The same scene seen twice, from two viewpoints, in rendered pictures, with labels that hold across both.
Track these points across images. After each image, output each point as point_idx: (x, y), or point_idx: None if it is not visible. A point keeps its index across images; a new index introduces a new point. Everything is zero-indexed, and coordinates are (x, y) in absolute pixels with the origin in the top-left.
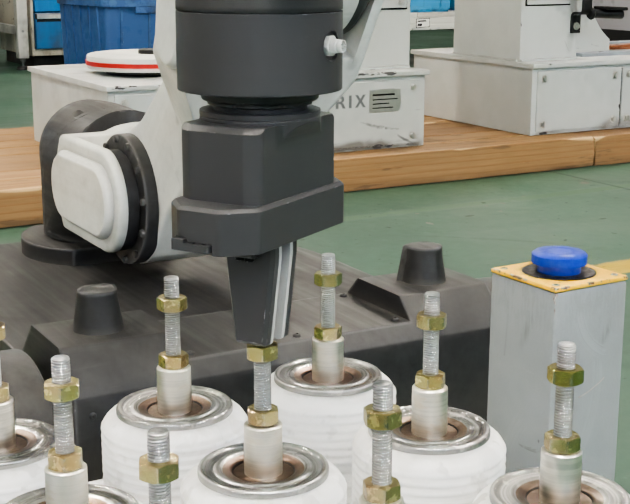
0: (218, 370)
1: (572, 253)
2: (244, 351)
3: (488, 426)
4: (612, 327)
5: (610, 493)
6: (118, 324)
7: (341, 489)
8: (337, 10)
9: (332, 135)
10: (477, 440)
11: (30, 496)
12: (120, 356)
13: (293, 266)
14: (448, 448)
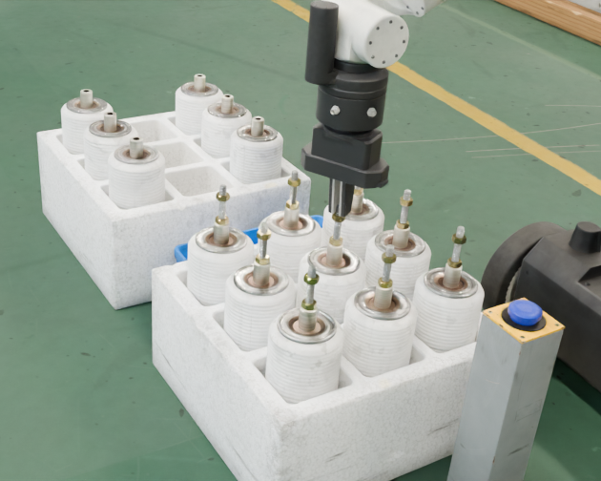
0: (583, 300)
1: (520, 310)
2: None
3: (383, 317)
4: (508, 361)
5: (309, 338)
6: (581, 248)
7: (325, 281)
8: (342, 98)
9: (362, 151)
10: (364, 311)
11: (305, 216)
12: (557, 259)
13: (342, 191)
14: (355, 303)
